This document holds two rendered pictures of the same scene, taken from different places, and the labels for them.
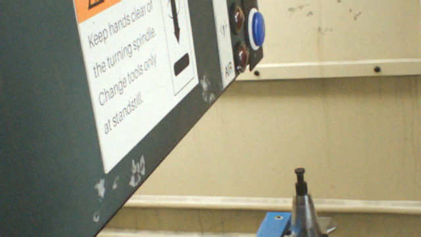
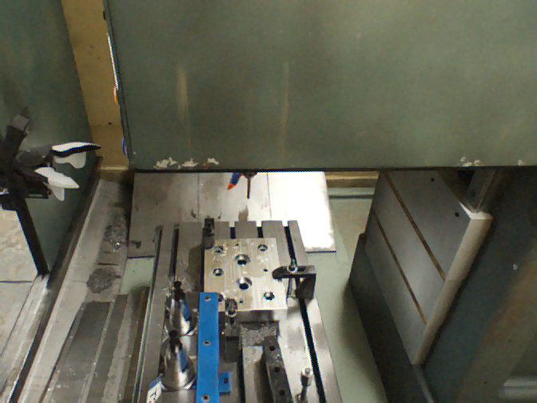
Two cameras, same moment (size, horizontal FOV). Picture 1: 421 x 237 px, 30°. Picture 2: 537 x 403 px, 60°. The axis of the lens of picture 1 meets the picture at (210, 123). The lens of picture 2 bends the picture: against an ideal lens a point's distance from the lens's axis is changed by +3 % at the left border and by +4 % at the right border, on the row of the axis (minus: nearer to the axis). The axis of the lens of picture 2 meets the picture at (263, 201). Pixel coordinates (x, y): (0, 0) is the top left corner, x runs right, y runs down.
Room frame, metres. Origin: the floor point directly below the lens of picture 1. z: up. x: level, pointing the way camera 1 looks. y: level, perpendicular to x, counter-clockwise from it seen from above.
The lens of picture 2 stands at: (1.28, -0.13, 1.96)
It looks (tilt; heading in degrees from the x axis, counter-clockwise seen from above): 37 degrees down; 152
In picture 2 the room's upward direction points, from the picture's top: 4 degrees clockwise
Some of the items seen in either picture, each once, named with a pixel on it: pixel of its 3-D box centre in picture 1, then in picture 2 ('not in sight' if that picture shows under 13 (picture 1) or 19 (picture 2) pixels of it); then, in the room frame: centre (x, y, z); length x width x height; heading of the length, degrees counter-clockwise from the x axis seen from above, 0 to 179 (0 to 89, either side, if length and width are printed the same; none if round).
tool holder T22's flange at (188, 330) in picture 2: not in sight; (180, 323); (0.70, 0.00, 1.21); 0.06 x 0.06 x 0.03
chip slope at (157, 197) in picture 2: not in sight; (233, 207); (-0.16, 0.47, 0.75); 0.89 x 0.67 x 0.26; 70
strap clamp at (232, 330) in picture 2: not in sight; (231, 323); (0.57, 0.16, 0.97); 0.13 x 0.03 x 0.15; 160
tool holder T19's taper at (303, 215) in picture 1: (303, 213); not in sight; (1.01, -0.12, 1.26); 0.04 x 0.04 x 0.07
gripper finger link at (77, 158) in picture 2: not in sight; (78, 157); (0.35, -0.11, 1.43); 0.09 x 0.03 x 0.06; 101
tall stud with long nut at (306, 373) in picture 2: not in sight; (304, 385); (0.80, 0.26, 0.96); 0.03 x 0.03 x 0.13
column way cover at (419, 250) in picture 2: not in sight; (407, 236); (0.62, 0.67, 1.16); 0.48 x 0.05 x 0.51; 160
